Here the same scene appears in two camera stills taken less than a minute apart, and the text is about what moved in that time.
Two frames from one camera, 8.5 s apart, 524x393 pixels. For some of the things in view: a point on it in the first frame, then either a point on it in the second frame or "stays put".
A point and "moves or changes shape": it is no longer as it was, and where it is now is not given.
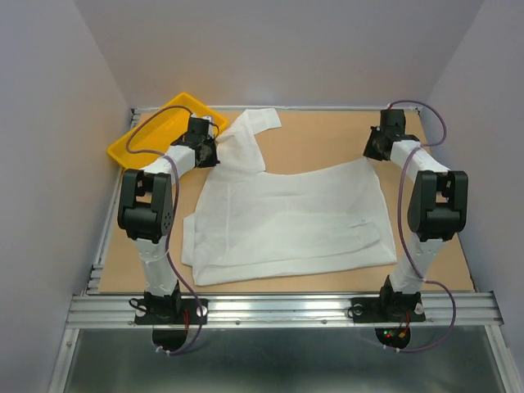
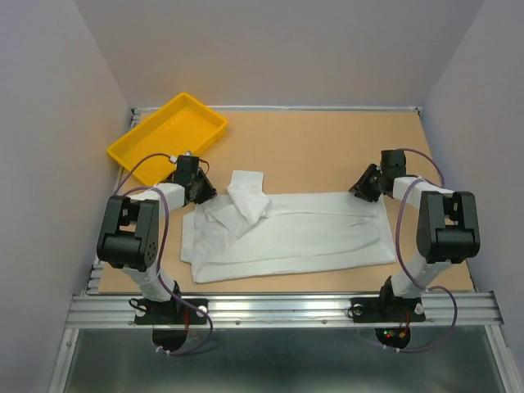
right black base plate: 387,309 stays put
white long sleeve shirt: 250,224 moves or changes shape
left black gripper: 213,160 to 208,191
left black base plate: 171,311 stays put
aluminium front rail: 108,311 stays put
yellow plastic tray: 164,127 stays put
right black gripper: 368,151 to 360,187
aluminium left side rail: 93,284 stays put
